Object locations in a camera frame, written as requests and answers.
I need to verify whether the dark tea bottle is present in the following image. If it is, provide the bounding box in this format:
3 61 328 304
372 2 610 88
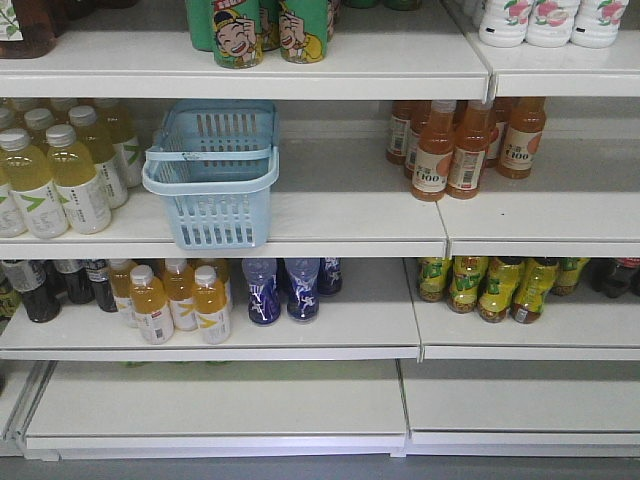
53 259 94 304
1 260 61 323
84 259 117 313

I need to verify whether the orange vitamin drink bottle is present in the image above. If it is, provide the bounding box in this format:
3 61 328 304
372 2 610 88
130 265 174 345
109 258 137 328
193 265 231 344
163 258 198 331

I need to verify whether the white peach drink bottle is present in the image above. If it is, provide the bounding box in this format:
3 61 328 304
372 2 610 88
525 0 580 48
570 0 629 49
479 0 532 48

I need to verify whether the plastic cola bottle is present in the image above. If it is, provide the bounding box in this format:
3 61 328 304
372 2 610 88
591 257 639 298

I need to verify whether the pale yellow drink bottle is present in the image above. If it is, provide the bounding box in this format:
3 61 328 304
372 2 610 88
45 124 112 235
1 128 69 239
68 105 128 209
0 170 27 238

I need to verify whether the light blue plastic basket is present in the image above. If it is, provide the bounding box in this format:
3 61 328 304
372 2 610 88
143 99 279 250

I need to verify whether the blue sports drink bottle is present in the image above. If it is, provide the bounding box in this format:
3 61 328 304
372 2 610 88
242 258 281 325
318 257 343 296
285 258 320 322

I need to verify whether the yellow lemon tea bottle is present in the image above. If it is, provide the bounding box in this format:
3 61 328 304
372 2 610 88
477 256 525 323
417 257 452 302
447 256 489 314
551 257 590 296
510 257 559 324

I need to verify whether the green cartoon drink can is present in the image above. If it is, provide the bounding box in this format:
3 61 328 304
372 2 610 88
279 0 330 64
209 0 263 69

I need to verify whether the white metal shelf unit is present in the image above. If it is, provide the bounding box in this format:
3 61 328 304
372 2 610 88
1 1 639 461

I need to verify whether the orange juice bottle C100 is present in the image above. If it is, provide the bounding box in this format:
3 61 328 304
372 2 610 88
445 100 492 200
411 100 457 202
497 97 546 179

